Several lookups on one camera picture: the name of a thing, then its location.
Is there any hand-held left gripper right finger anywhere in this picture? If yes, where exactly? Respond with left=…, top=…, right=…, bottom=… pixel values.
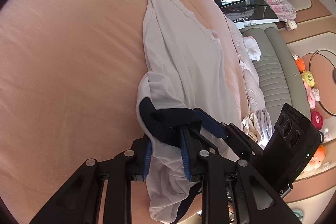
left=179, top=125, right=296, bottom=224

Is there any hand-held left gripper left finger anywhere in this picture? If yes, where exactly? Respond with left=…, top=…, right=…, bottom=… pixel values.
left=30, top=133, right=152, bottom=224

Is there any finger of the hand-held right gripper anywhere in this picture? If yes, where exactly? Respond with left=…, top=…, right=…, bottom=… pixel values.
left=194, top=108, right=263, bottom=161

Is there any white dress with navy trim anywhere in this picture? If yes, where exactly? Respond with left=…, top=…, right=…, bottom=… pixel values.
left=136, top=0, right=242, bottom=223

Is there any round orange plush toy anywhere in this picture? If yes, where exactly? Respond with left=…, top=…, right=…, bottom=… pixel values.
left=307, top=145, right=326, bottom=171

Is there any red flower plush toy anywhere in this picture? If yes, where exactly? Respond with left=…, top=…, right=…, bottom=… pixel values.
left=311, top=111, right=326, bottom=130

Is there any lilac garment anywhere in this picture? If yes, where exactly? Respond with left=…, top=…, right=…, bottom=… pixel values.
left=256, top=109, right=275, bottom=146

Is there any cream garment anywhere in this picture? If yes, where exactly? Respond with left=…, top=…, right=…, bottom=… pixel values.
left=241, top=112, right=259, bottom=135

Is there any pink and white plush toy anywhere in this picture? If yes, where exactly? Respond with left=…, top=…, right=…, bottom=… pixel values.
left=304, top=88, right=321, bottom=109

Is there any pink checkered pillow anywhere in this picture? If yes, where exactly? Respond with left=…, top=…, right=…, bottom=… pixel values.
left=238, top=56, right=264, bottom=113

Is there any grey padded headboard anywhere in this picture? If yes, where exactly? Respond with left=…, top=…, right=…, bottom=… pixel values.
left=240, top=23, right=311, bottom=125

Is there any orange carrot plush toy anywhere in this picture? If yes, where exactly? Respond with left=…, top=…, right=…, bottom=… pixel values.
left=293, top=53, right=306, bottom=73

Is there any white power strip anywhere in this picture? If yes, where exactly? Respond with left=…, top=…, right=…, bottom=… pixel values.
left=235, top=18, right=256, bottom=26

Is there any pink bed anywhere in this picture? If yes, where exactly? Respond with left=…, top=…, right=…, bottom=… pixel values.
left=0, top=0, right=263, bottom=224

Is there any pink printed cloth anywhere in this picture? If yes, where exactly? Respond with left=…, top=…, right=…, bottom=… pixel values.
left=260, top=0, right=297, bottom=21

